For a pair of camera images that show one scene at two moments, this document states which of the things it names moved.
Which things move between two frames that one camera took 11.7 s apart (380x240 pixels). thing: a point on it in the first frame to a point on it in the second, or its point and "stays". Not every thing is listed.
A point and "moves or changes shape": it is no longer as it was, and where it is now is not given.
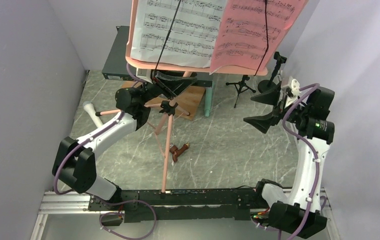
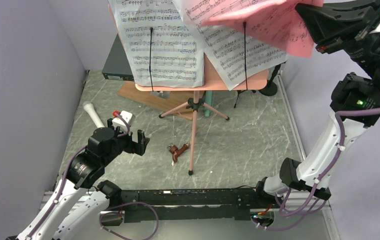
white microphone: (89, 108) stays
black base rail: (179, 205) stays
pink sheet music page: (253, 32) moves or changes shape
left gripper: (173, 85) to (133, 146)
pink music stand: (169, 108) moves or changes shape
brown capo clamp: (173, 149) stays
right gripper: (271, 97) to (353, 20)
